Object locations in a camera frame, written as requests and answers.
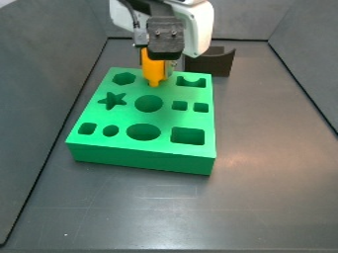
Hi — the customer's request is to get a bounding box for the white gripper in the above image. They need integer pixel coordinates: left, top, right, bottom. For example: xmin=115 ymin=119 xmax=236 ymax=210
xmin=108 ymin=0 xmax=214 ymax=78

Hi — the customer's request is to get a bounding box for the black curved foam block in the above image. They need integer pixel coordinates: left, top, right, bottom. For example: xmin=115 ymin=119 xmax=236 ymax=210
xmin=183 ymin=45 xmax=236 ymax=77

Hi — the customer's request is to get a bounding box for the green shape sorter board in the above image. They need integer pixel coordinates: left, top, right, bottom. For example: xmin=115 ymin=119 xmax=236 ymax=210
xmin=65 ymin=67 xmax=216 ymax=175

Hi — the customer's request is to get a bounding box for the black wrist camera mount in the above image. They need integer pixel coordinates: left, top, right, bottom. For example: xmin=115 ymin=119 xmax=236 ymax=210
xmin=147 ymin=16 xmax=184 ymax=60

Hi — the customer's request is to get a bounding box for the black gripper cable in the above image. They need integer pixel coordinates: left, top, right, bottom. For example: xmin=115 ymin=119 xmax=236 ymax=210
xmin=117 ymin=0 xmax=143 ymax=30

